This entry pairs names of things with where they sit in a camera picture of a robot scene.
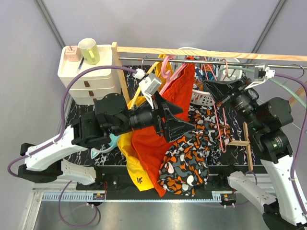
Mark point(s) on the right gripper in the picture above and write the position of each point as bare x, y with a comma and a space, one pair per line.
221, 90

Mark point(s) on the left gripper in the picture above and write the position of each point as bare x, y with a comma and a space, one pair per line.
174, 127

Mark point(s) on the blue patterned shorts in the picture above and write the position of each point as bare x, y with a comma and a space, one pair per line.
204, 72

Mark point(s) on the black orange patterned shorts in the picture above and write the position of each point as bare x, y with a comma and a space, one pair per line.
186, 163

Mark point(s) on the mint green hanger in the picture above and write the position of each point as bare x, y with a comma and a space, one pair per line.
236, 72

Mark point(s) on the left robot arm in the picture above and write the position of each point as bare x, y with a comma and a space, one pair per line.
46, 162

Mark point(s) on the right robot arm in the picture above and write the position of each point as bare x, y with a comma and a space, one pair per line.
286, 210

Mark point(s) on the yellow shorts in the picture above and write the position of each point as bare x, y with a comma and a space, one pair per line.
137, 173

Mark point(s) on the white laundry basket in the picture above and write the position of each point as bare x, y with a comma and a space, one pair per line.
204, 98

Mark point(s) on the teal headphones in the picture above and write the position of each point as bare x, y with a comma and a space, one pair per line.
94, 152

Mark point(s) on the cream drawer unit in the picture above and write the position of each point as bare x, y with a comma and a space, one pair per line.
90, 87

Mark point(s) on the wooden clothes rack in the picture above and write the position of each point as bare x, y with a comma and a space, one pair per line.
204, 53

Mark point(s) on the blue pen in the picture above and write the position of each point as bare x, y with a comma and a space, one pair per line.
80, 64

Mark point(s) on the green mug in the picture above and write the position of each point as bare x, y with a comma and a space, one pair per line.
89, 50

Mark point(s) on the pink cube holder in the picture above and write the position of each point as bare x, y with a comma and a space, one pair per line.
73, 53

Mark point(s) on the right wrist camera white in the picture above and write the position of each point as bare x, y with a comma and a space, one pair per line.
262, 72

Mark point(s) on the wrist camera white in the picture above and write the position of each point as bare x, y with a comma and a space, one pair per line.
262, 72
149, 85

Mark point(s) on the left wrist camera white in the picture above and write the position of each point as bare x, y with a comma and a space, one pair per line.
149, 85

